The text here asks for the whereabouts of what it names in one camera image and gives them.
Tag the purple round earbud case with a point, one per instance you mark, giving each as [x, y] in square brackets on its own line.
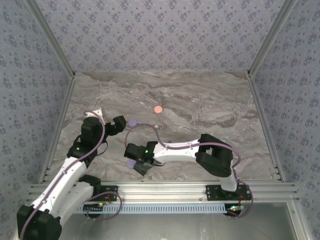
[130, 164]
[132, 122]

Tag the pink round earbud case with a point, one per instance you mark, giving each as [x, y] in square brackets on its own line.
[158, 109]

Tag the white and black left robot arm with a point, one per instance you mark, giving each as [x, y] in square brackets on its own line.
[75, 195]

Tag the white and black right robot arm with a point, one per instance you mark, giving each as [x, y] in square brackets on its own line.
[175, 153]

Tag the small black circuit board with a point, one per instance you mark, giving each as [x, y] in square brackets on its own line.
[93, 207]
[235, 208]

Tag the grey metal base panel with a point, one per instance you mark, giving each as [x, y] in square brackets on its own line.
[162, 227]

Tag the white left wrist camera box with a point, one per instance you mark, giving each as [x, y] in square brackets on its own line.
[98, 111]

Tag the aluminium table side rail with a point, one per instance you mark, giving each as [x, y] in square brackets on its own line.
[264, 125]
[59, 125]

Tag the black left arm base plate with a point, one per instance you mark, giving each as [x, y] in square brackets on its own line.
[112, 188]

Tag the wide aluminium mounting rail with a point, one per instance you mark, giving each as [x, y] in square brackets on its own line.
[162, 192]

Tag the thin aluminium table end rail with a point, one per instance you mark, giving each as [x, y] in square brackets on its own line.
[162, 71]

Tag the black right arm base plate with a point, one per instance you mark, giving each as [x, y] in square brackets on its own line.
[212, 195]

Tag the aluminium frame post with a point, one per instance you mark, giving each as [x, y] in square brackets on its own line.
[270, 37]
[52, 37]

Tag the aluminium lower frame rail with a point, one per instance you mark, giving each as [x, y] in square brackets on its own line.
[298, 225]

